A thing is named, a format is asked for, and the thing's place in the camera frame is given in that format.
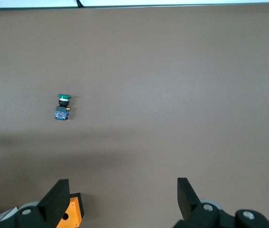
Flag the green mushroom push button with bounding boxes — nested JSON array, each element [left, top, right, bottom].
[[54, 94, 72, 121]]

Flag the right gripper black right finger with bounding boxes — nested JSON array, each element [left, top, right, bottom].
[[172, 177, 269, 228]]

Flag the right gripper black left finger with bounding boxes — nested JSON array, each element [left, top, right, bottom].
[[0, 179, 70, 228]]

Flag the orange button enclosure box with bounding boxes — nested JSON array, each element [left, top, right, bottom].
[[56, 192, 85, 228]]

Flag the white three-drawer cabinet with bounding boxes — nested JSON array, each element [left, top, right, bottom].
[[0, 206, 20, 220]]

